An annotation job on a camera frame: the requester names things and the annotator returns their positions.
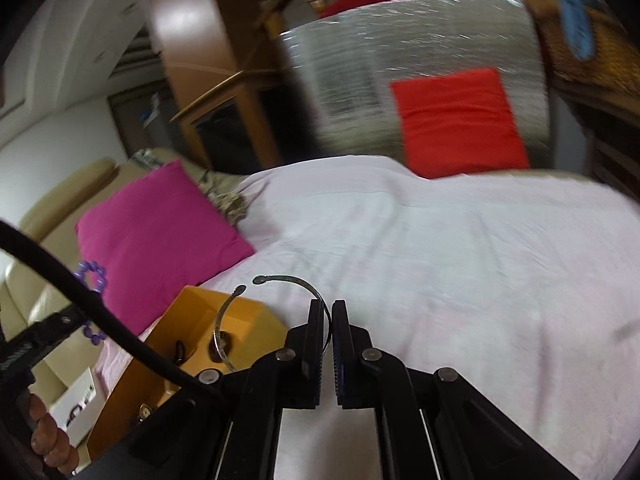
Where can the pink cushion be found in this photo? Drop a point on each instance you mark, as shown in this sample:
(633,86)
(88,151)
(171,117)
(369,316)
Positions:
(160,240)

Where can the wooden pillar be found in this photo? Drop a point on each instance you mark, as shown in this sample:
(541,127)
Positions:
(200,35)

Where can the patterned throw cloth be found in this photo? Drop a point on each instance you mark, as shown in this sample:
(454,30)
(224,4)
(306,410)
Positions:
(232,207)

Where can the orange cardboard box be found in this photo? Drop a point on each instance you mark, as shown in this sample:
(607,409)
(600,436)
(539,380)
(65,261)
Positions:
(200,310)

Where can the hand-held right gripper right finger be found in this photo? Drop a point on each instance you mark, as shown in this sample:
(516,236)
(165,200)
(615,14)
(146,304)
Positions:
(337,360)

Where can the silver foil insulation panel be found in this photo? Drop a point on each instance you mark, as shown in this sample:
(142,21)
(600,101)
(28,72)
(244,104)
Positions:
(425,35)

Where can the beige leather sofa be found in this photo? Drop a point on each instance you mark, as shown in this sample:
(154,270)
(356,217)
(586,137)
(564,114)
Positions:
(50,200)

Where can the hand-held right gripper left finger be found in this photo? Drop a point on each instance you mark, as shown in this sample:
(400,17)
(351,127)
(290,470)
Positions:
(315,350)

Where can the blue cloth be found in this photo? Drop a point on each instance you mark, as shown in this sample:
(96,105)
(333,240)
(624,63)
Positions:
(575,20)

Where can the white blanket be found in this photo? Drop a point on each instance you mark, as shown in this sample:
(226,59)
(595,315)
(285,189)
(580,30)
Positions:
(425,260)

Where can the silver bangle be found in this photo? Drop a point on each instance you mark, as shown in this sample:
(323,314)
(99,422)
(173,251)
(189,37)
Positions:
(285,278)

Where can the white printed box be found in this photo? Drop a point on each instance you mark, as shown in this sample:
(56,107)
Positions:
(75,390)

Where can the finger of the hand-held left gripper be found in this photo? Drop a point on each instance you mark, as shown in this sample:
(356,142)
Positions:
(30,342)

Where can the person's left hand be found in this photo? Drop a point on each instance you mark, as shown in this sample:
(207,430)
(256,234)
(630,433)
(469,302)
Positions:
(50,435)

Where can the red cushion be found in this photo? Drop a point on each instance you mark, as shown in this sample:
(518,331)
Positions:
(450,120)

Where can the wooden side table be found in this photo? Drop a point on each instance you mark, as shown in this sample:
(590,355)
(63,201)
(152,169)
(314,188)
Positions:
(610,110)

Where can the wicker basket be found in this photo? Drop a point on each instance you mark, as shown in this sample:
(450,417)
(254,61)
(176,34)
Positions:
(600,60)

